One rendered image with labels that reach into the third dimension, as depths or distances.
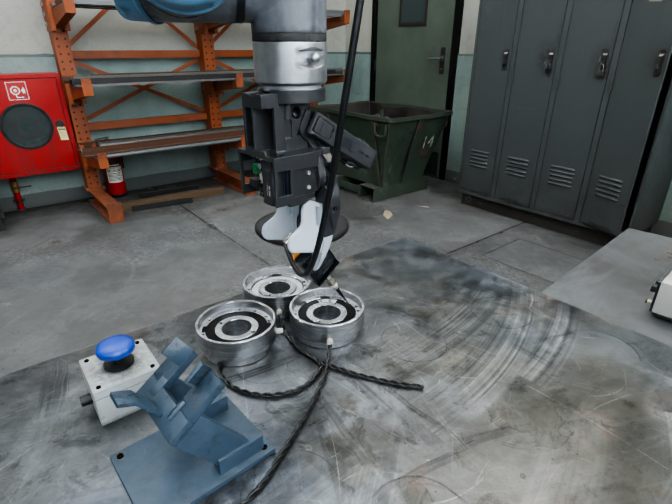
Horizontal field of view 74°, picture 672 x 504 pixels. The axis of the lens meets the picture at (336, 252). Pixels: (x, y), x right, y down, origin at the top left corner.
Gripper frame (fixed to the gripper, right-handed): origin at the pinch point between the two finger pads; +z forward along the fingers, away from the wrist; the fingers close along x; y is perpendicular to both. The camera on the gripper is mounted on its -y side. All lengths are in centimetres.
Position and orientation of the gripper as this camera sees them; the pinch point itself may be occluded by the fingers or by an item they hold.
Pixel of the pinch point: (311, 254)
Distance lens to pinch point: 56.9
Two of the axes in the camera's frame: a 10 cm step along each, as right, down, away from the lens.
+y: -7.5, 2.7, -6.0
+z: 0.0, 9.1, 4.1
